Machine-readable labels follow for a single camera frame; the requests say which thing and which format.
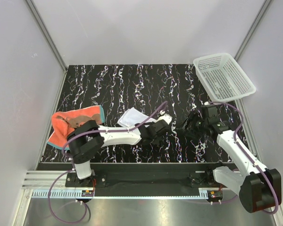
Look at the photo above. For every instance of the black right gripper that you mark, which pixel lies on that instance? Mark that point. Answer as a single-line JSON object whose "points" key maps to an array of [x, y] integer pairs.
{"points": [[192, 117]]}

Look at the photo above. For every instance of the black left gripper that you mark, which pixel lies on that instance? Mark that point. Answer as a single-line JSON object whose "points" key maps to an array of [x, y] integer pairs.
{"points": [[156, 141]]}

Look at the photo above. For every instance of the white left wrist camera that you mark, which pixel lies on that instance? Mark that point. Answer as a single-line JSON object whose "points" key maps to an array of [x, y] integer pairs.
{"points": [[164, 116]]}

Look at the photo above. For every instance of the white terry towel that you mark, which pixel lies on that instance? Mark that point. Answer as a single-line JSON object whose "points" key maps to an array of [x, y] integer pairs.
{"points": [[132, 117]]}

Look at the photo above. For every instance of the aluminium frame rail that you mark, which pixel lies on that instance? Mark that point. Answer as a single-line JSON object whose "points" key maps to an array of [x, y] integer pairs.
{"points": [[60, 185]]}

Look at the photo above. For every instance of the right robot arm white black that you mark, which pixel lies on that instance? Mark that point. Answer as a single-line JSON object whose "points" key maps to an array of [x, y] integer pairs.
{"points": [[257, 186]]}

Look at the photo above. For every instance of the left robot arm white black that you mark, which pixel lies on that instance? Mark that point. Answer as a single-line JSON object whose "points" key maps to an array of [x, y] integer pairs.
{"points": [[85, 141]]}

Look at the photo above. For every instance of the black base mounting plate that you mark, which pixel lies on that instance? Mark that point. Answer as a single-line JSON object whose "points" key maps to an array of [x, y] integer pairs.
{"points": [[186, 174]]}

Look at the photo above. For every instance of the white plastic mesh basket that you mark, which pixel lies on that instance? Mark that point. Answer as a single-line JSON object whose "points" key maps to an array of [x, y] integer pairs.
{"points": [[223, 78]]}

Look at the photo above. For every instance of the orange patterned towel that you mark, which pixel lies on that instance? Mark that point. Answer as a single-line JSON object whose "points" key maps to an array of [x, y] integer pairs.
{"points": [[65, 123]]}

